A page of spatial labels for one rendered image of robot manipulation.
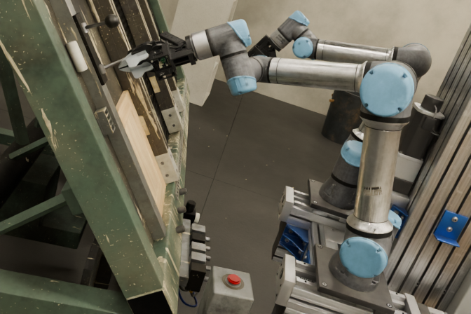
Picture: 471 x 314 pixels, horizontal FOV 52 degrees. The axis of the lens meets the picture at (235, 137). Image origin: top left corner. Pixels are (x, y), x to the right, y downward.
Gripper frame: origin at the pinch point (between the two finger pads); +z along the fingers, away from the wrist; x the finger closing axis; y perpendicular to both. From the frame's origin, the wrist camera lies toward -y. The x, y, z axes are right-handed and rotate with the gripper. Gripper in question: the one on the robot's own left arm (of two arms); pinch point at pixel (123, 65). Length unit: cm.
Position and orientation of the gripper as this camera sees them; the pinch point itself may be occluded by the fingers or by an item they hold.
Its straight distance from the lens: 138.0
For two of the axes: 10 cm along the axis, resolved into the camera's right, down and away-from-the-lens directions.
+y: 1.6, 6.6, -7.3
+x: 2.4, 6.9, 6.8
